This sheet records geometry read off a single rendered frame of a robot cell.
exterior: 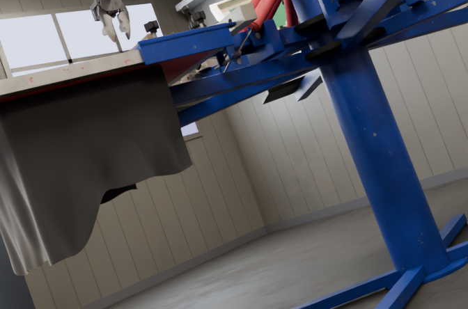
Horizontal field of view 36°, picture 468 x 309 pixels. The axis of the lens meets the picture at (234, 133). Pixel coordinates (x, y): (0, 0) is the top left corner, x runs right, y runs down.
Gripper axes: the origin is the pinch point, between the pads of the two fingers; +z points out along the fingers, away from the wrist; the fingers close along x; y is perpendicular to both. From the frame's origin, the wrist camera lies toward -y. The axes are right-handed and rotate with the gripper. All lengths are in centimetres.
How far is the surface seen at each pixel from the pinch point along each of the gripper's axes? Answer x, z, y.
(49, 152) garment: 43, 33, -21
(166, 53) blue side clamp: 5.0, 16.4, -30.3
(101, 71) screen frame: 24.7, 17.2, -28.9
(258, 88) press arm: -65, 23, 28
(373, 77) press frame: -87, 36, -11
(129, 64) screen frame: 16.3, 17.0, -29.0
